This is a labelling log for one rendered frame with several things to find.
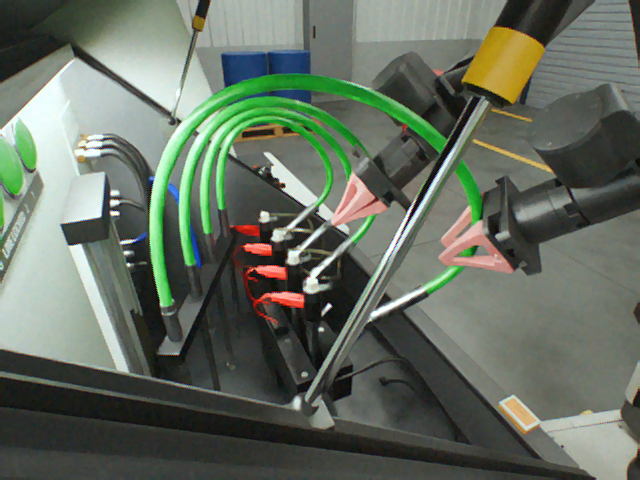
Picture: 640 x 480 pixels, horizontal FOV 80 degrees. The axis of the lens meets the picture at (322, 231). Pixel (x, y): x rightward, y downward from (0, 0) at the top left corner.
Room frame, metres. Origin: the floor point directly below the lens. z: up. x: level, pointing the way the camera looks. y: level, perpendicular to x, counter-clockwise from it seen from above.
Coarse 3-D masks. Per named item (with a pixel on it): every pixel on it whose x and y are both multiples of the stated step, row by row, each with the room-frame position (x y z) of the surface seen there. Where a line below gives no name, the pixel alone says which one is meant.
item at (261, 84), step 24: (216, 96) 0.37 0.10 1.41; (240, 96) 0.37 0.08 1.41; (360, 96) 0.37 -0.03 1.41; (384, 96) 0.37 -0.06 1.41; (192, 120) 0.37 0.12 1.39; (408, 120) 0.37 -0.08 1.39; (168, 144) 0.37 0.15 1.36; (432, 144) 0.37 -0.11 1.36; (168, 168) 0.37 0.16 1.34; (480, 216) 0.37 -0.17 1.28; (168, 288) 0.37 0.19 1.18; (432, 288) 0.37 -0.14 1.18; (168, 312) 0.36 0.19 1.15
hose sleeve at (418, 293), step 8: (416, 288) 0.38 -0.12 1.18; (424, 288) 0.37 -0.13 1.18; (400, 296) 0.38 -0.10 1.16; (408, 296) 0.37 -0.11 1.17; (416, 296) 0.37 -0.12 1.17; (424, 296) 0.37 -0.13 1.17; (384, 304) 0.38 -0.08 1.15; (392, 304) 0.37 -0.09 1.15; (400, 304) 0.37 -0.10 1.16; (408, 304) 0.37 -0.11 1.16; (376, 312) 0.37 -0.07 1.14; (384, 312) 0.37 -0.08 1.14; (392, 312) 0.37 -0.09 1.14; (376, 320) 0.37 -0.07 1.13; (384, 320) 0.37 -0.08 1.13
